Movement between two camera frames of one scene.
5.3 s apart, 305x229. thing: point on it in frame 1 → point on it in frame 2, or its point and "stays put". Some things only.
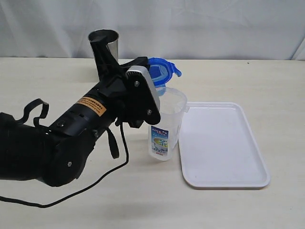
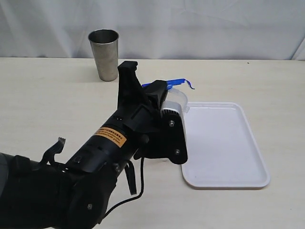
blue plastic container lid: x=161 y=70 → x=170 y=83
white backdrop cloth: x=156 y=29 stays put
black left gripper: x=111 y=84 → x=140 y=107
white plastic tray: x=218 y=148 stays put
